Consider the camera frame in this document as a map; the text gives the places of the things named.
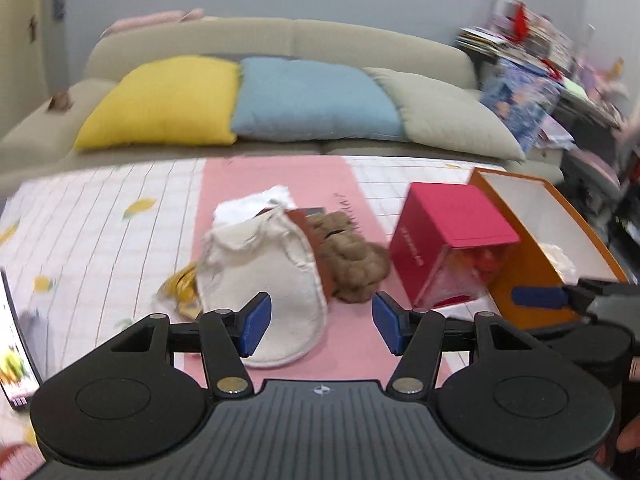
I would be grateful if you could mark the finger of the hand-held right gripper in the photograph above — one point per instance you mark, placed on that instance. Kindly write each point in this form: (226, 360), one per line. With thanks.
(537, 296)

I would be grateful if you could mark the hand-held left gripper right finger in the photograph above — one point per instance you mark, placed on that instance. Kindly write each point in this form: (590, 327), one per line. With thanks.
(387, 322)

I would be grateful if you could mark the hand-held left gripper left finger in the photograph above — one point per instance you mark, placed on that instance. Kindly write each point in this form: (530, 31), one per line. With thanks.
(255, 322)

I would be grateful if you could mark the cream cloth pouch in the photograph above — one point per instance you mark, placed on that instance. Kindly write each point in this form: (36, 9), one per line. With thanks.
(265, 270)

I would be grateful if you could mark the brown plush toy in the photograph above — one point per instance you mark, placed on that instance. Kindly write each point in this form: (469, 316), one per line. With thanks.
(350, 260)

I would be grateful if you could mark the orange box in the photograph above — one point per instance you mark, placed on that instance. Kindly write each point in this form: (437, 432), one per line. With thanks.
(525, 210)

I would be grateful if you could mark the white cloth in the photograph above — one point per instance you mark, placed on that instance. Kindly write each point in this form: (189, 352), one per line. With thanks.
(240, 210)

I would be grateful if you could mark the red box with clear lid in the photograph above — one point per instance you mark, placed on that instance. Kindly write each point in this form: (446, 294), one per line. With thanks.
(450, 210)

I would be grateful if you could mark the yellow soft toy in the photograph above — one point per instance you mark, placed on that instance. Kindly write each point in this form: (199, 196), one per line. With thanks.
(180, 285)

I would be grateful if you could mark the reddish brown cloth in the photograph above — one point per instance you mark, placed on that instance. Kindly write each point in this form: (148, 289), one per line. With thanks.
(309, 232)

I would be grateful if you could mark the pink chair cushion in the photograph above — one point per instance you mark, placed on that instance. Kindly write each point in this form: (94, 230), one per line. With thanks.
(595, 165)

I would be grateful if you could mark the pink mat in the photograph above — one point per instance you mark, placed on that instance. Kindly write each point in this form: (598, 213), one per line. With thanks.
(260, 175)

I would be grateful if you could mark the pale pink booklet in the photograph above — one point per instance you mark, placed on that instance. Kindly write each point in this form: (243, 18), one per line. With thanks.
(552, 132)

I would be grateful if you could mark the white checked lemon blanket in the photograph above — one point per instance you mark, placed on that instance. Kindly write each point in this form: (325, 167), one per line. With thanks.
(100, 240)

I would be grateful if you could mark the cluttered side shelf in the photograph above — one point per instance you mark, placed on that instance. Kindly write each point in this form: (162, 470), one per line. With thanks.
(590, 110)

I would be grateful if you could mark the blue printed cushion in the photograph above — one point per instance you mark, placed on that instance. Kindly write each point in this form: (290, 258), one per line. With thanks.
(515, 100)

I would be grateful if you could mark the grey beige pillow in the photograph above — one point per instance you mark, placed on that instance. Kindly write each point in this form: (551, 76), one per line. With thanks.
(450, 115)

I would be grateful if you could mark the light green paper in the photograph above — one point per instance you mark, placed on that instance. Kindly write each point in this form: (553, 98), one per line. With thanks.
(575, 91)

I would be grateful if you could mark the blue pillow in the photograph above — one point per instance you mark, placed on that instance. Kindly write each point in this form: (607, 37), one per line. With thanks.
(310, 100)

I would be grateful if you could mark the yellow pillow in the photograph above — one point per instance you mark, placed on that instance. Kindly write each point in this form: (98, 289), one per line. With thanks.
(160, 105)

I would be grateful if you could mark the stack of books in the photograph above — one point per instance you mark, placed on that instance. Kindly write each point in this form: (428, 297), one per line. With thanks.
(520, 35)

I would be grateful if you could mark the beige sofa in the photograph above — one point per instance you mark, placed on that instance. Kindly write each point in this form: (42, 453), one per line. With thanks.
(280, 35)

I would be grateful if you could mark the small brown object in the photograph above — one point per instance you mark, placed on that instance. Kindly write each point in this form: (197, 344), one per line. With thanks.
(61, 101)

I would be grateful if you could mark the pink folded blanket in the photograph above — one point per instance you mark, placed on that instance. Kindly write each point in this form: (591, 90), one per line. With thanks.
(145, 20)

